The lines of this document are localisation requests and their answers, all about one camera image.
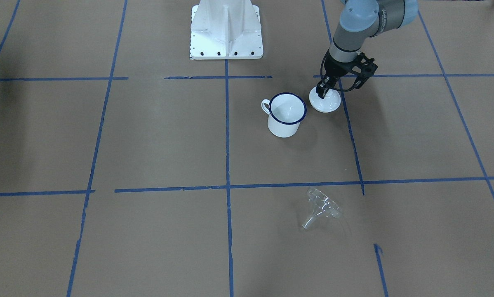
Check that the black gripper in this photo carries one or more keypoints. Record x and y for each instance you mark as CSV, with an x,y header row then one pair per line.
x,y
334,71

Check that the white mug lid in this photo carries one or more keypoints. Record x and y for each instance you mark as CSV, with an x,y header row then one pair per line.
x,y
328,104

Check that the clear glass funnel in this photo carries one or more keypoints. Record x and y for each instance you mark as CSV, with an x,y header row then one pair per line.
x,y
321,206

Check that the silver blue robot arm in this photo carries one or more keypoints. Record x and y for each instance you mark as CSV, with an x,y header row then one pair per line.
x,y
363,19

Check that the white enamel mug blue rim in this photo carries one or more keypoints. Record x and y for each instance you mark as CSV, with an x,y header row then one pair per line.
x,y
285,113

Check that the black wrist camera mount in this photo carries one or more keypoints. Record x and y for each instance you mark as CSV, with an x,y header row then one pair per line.
x,y
363,67

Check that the white pedestal column base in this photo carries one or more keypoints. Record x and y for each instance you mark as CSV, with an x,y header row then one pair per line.
x,y
225,29

